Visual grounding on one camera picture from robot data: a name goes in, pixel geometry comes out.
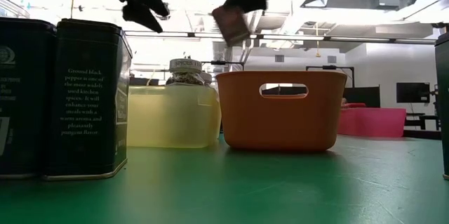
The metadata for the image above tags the black bench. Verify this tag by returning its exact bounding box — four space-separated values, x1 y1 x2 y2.
403 112 440 131

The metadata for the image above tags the black screen panel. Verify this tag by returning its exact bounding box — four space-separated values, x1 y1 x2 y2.
342 86 382 109

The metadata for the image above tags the pink plastic bin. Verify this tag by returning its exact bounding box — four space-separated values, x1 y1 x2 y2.
337 106 408 138

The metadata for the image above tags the yellow plastic bin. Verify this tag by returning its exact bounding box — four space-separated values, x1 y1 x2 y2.
126 84 222 149

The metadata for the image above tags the black wall monitor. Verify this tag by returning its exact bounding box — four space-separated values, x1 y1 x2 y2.
396 82 431 104

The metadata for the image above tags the dark green pepper tin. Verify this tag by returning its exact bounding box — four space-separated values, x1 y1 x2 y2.
0 16 57 179
434 32 449 181
41 18 133 182

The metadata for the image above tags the small brown packet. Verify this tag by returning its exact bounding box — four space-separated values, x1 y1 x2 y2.
211 5 250 47

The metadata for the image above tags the orange plastic bin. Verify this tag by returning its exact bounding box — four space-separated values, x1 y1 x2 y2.
215 70 348 153

